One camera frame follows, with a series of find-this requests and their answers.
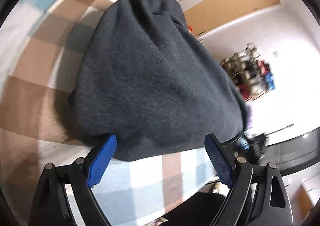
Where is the black electronic box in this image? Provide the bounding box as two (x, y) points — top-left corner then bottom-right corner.
(249, 133), (269, 160)

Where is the wooden shoe rack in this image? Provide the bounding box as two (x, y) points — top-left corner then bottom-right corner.
(221, 42), (277, 102)

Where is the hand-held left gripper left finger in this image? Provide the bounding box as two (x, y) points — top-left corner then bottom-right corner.
(28, 134), (117, 226)

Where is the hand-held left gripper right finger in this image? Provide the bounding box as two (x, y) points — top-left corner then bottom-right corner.
(204, 133), (294, 226)

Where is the thin black rod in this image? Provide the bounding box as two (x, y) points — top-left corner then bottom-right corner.
(265, 123), (296, 137)

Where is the dark glass panel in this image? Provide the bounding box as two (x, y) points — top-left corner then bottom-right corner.
(264, 130), (319, 175)

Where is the checked bed sheet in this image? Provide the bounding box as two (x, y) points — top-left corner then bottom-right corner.
(0, 0), (219, 226)

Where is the grey hoodie with yellow letters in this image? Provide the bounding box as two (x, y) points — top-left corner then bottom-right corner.
(68, 0), (251, 163)

